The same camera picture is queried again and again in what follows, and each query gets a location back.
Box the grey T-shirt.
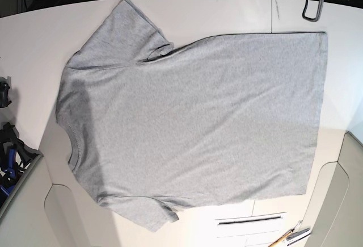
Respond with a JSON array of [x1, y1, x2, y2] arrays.
[[56, 0, 328, 232]]

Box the grey tray left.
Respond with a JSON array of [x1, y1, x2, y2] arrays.
[[1, 154, 44, 219]]

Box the grey flat tool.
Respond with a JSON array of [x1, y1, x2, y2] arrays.
[[286, 228, 311, 244]]

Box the blue and black clamp tools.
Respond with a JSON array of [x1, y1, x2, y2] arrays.
[[1, 123, 41, 188]]

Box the black device at left edge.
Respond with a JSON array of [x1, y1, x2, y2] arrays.
[[0, 77, 12, 108]]

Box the wooden handled tool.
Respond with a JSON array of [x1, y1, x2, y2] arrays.
[[268, 229, 293, 247]]

